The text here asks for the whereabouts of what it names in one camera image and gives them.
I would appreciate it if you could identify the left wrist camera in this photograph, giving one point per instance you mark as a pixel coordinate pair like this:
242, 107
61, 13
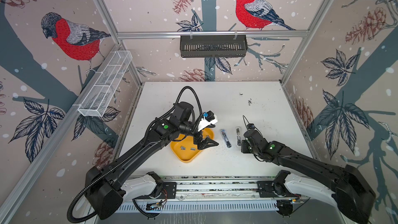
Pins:
207, 120

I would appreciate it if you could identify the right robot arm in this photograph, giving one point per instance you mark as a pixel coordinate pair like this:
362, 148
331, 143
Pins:
344, 188

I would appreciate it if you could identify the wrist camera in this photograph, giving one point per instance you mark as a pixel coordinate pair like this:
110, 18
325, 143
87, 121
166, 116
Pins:
207, 120
250, 126

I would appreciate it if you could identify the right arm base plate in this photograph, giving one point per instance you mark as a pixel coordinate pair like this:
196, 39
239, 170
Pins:
265, 189

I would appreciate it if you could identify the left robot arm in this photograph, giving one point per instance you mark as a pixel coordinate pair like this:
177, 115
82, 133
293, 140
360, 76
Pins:
180, 119

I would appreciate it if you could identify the yellow plastic tray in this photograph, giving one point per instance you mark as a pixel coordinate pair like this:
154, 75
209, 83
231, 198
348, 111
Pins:
184, 149

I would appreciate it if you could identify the white wire mesh shelf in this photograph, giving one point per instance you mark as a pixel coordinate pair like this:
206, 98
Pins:
100, 95

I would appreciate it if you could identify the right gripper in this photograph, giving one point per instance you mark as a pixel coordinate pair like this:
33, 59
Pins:
243, 145

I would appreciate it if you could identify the aluminium mounting rail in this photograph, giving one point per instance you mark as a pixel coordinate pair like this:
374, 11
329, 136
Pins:
214, 189

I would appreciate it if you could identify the black wall basket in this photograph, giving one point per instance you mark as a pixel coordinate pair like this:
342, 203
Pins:
213, 46

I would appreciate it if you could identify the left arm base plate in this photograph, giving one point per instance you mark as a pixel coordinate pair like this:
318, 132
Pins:
165, 191

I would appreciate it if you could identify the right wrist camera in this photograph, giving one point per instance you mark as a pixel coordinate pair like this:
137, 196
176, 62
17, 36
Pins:
250, 126

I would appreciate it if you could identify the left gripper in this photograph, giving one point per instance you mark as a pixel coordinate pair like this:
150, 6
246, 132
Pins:
197, 140

